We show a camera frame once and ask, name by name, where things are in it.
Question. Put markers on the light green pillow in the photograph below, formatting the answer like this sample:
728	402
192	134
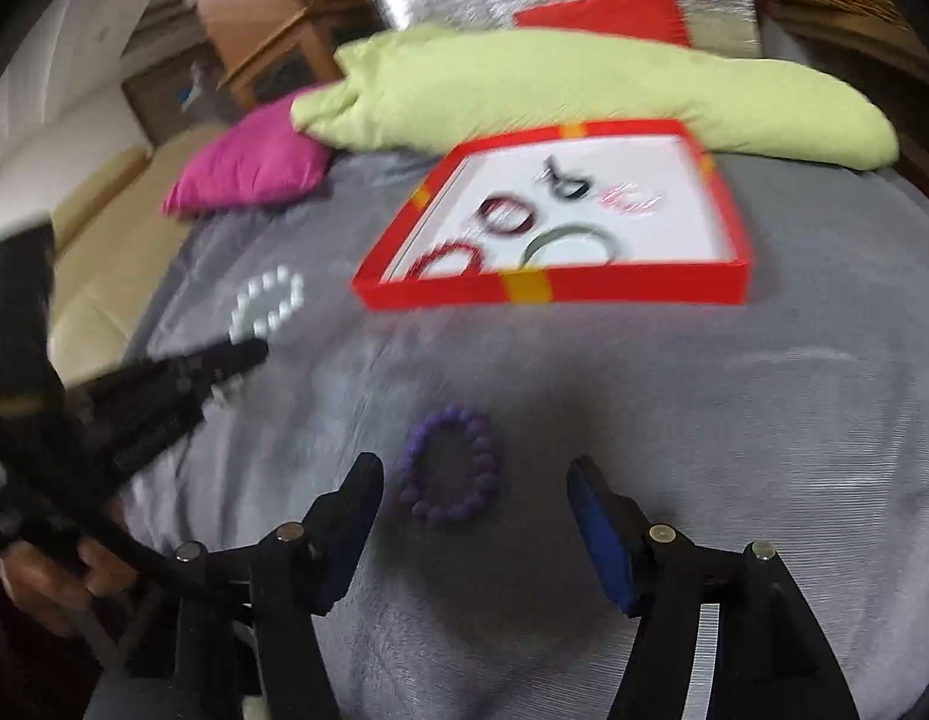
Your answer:
584	82

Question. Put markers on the beige padded bed frame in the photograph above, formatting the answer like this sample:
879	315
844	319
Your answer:
119	255

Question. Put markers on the person's left hand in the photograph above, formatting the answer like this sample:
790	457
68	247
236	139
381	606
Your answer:
44	585

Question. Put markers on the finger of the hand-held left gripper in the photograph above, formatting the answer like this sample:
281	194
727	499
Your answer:
161	439
179	382

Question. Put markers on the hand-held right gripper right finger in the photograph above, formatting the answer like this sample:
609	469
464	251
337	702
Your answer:
603	540

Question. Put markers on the magenta pillow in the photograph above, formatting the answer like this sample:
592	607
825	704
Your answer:
247	165

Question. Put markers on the silver bangle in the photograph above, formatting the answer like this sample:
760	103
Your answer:
539	244

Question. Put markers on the grey blanket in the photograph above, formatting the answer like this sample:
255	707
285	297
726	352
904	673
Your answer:
734	427

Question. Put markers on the red cardboard box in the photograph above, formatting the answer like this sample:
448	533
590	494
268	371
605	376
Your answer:
674	240

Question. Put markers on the wooden cabinet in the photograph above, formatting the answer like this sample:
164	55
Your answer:
239	0

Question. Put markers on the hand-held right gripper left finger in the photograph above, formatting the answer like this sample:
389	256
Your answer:
356	525

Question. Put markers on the red cushion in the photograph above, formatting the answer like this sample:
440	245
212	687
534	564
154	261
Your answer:
614	15

